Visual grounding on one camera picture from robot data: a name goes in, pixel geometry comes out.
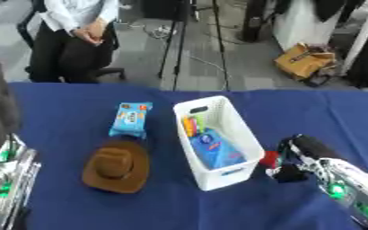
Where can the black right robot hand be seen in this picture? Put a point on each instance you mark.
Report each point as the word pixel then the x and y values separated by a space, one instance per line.
pixel 314 146

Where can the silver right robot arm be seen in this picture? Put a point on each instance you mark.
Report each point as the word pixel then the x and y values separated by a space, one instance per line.
pixel 349 185

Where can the red small object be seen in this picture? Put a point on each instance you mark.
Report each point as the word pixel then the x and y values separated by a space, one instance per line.
pixel 269 158

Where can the white plastic basket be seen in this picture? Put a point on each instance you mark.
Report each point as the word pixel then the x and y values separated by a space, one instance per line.
pixel 238 140

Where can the tan bag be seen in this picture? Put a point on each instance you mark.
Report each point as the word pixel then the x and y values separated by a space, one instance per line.
pixel 303 60

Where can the blue packet with red print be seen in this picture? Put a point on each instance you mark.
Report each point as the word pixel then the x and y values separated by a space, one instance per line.
pixel 217 151

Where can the yellow green tube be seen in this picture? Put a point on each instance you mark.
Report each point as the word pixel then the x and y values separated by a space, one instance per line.
pixel 198 123

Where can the white pole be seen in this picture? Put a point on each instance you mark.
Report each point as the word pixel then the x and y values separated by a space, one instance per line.
pixel 361 36

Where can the orange tube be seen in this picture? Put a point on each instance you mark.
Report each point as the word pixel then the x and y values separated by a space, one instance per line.
pixel 187 126

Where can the black tripod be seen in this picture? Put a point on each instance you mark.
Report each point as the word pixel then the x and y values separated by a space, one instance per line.
pixel 179 39

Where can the light blue wipes packet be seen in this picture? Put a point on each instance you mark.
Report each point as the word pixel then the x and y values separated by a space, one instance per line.
pixel 130 119

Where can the brown cowboy hat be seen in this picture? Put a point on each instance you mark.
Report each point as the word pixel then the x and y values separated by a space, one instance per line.
pixel 117 166

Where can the black office chair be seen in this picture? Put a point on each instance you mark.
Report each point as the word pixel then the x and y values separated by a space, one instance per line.
pixel 111 70

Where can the person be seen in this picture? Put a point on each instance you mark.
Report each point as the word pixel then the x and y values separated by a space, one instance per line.
pixel 69 45

